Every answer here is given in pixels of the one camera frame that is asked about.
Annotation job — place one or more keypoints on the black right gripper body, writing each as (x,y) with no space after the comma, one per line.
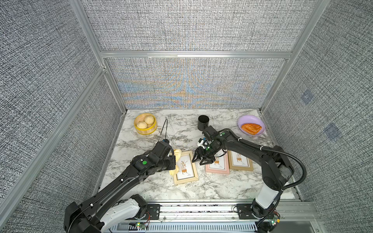
(208,153)

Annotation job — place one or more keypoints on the purple bowl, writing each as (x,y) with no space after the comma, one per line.
(251,119)

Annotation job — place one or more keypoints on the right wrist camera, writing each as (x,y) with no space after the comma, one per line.
(210,133)

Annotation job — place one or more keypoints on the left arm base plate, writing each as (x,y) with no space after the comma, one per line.
(149,212)

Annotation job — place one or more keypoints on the steamed bun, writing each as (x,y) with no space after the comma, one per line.
(149,120)
(142,125)

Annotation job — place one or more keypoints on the pink picture frame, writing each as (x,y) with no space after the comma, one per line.
(220,165)

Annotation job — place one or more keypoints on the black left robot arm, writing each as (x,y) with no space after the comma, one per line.
(100,212)

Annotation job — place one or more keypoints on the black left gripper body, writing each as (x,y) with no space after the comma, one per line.
(169,163)

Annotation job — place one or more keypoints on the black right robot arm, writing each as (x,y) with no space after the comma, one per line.
(280,170)

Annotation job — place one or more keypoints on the yellow bamboo steamer basket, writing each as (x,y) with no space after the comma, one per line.
(150,128)

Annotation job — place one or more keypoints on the right steamed bun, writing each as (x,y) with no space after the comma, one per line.
(149,120)

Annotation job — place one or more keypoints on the left steamed bun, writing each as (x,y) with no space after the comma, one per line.
(142,125)

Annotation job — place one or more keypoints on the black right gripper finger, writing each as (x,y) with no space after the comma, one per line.
(207,161)
(196,157)

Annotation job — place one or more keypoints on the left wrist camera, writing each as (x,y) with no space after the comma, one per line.
(162,149)

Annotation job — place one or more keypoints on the light wood picture frame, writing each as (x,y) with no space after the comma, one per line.
(187,171)

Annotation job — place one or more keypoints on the black mug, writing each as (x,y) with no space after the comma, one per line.
(203,122)

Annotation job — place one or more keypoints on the aluminium front rail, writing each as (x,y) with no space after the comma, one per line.
(221,217)

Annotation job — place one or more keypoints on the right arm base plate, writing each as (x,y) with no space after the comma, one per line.
(249,211)

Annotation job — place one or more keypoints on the wooden picture frame deer print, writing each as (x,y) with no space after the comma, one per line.
(239,162)

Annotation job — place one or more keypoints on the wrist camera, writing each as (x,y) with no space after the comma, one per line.
(162,149)
(210,133)

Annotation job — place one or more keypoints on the yellow microfibre cloth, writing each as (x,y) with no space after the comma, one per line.
(177,153)

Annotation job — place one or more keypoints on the orange food in bowl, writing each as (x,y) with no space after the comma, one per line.
(251,128)

